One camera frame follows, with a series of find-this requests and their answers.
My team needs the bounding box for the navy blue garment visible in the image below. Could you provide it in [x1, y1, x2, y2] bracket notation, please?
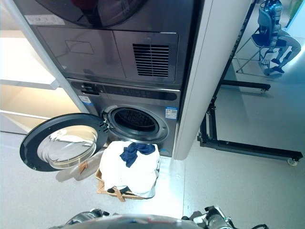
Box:
[119, 143, 156, 168]

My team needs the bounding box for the white clothes pile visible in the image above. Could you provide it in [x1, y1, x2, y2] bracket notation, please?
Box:
[99, 140, 161, 198]

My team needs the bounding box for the wicker laundry basket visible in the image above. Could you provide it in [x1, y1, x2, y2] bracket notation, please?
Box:
[95, 152, 163, 202]

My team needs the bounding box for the round washing machine door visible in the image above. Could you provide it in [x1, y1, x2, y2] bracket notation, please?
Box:
[20, 113, 108, 172]

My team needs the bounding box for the blue white energy label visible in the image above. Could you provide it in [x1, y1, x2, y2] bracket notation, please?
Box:
[165, 106, 179, 119]

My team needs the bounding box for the white cabinet side panel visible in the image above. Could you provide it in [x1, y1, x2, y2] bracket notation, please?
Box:
[173, 0, 254, 161]

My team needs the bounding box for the small blue washer sticker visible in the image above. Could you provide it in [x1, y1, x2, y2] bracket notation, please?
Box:
[80, 95, 93, 107]

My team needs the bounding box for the grey tumble dryer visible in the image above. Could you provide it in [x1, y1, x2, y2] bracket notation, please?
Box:
[22, 0, 205, 91]

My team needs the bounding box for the grey robot torso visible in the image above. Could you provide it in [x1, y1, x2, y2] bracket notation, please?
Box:
[63, 213, 199, 229]

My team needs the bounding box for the dark round dryer door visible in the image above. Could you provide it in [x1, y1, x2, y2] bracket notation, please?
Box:
[35, 0, 149, 28]

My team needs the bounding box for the grey folding chair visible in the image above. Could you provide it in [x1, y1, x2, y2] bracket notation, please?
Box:
[235, 4, 286, 74]

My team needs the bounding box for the white shelf unit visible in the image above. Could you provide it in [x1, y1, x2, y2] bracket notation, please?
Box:
[0, 0, 92, 134]

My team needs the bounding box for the white dryer sticker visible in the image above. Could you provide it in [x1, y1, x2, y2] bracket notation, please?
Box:
[26, 15, 65, 26]

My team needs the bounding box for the seated blue humanoid robot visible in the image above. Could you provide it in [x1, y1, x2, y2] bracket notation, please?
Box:
[258, 0, 301, 77]

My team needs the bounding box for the black wheeled metal frame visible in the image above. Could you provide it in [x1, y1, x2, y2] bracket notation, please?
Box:
[197, 0, 304, 167]

